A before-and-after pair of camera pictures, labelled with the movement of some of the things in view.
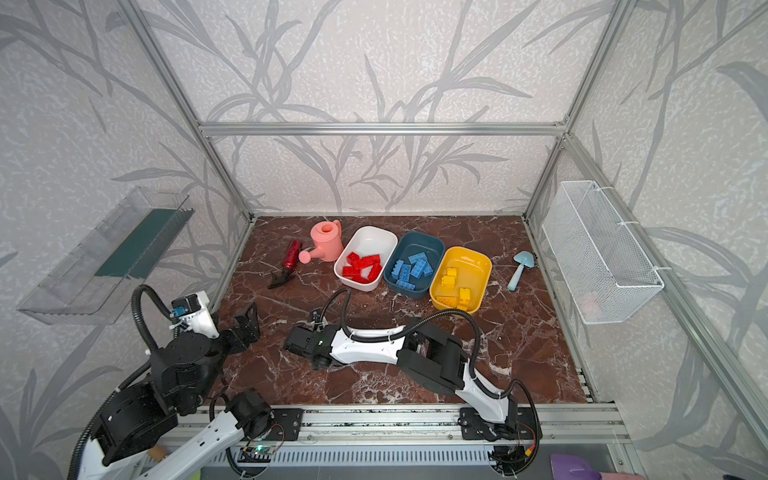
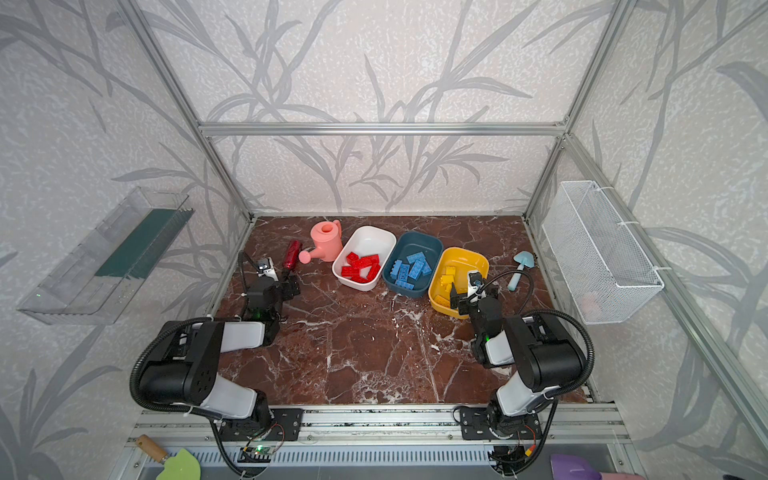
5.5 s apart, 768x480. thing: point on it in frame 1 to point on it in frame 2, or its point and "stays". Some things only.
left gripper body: (238, 330) to (279, 287)
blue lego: (396, 269) stays
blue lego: (405, 272) stays
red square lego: (353, 258) stays
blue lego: (406, 284) stays
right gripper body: (298, 341) to (470, 300)
